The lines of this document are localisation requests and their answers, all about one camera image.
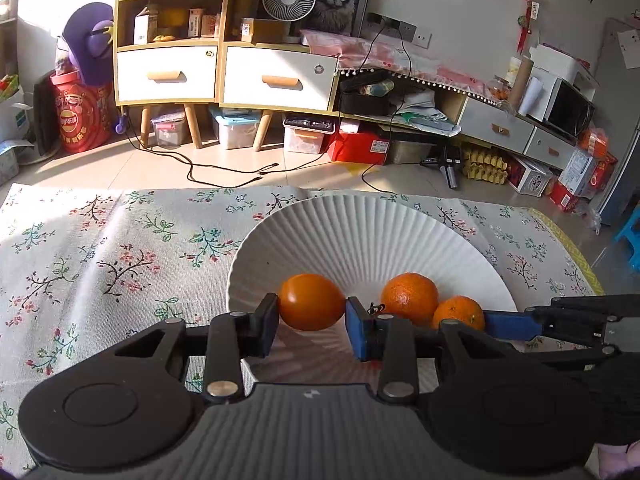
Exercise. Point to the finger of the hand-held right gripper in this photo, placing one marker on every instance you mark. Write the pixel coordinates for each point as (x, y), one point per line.
(575, 354)
(512, 325)

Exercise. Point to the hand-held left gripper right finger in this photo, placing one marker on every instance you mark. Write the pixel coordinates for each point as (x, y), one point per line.
(357, 330)

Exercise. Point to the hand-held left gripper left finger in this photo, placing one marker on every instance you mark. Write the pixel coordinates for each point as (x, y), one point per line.
(268, 321)

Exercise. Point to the smooth orange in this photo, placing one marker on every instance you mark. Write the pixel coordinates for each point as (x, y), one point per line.
(311, 308)

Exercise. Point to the small dimpled orange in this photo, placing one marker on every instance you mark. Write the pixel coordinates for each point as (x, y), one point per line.
(457, 312)

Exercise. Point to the white ribbed plate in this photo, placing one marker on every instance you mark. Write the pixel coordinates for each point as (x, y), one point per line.
(360, 240)

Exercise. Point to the large dimpled orange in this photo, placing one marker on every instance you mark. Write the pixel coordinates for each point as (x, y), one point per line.
(410, 297)

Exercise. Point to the person's pink clothing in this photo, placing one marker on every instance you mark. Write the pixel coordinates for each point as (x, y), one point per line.
(617, 462)

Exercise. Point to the blue plastic stool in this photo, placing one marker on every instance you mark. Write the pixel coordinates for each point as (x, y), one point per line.
(629, 235)

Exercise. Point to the red carton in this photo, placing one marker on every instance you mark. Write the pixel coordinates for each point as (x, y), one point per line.
(565, 196)

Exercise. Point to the white printed cardboard box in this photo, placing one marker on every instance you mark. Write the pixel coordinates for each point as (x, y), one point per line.
(531, 177)

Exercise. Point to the yellow egg cartons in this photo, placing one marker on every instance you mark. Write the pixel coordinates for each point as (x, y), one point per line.
(487, 165)

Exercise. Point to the grey printed cardboard box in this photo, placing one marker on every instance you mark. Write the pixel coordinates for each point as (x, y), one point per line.
(580, 170)

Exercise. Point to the floral tablecloth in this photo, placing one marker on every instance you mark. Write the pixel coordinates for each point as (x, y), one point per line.
(100, 270)

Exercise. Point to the black handheld device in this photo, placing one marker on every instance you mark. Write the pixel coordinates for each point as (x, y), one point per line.
(445, 162)

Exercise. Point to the red flat box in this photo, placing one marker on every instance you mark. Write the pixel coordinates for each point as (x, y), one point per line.
(357, 147)

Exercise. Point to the grey refrigerator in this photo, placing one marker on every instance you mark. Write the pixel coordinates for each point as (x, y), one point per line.
(625, 175)

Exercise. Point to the clear storage box black lid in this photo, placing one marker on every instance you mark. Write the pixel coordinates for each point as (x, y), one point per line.
(307, 135)

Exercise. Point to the clear storage box blue lid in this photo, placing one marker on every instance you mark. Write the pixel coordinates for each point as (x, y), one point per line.
(235, 127)

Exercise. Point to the net bag of oranges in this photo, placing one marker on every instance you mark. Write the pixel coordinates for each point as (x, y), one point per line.
(595, 144)

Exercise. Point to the low white drawer cabinet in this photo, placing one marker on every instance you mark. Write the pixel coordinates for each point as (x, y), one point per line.
(505, 125)

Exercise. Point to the white and green papers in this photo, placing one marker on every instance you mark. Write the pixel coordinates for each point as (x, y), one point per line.
(425, 117)

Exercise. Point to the black microwave oven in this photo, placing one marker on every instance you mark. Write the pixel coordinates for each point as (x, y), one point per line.
(570, 107)

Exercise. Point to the black bag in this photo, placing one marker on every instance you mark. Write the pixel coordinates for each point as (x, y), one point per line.
(362, 95)

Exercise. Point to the glass jar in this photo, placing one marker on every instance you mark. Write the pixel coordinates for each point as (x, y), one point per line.
(500, 90)

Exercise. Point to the cardboard tube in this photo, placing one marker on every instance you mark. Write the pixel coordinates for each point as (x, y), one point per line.
(520, 82)

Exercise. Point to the white appliance box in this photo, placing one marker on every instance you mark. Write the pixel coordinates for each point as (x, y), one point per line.
(560, 62)

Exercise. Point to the pink lace cloth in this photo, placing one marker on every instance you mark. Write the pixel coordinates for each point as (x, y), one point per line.
(395, 57)

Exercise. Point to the red round drum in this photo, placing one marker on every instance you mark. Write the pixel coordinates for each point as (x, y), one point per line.
(82, 115)

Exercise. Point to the small cardboard box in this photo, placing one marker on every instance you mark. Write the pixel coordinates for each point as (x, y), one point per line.
(257, 30)

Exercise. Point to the pink snack boxes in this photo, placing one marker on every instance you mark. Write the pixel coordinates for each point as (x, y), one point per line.
(204, 22)

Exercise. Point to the wooden shelf cabinet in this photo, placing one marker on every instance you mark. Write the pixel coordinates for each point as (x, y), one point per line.
(227, 10)

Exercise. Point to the red hanging decoration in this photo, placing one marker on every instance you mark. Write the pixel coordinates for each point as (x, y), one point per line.
(529, 5)

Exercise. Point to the white carton box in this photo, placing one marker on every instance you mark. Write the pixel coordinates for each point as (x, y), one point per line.
(145, 25)

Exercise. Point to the framed cat picture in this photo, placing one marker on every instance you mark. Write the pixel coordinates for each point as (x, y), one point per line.
(337, 0)

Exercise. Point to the purple plush toy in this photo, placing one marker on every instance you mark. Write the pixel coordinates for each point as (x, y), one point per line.
(90, 40)

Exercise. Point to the wall socket strip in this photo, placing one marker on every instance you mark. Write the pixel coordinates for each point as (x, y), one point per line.
(385, 21)

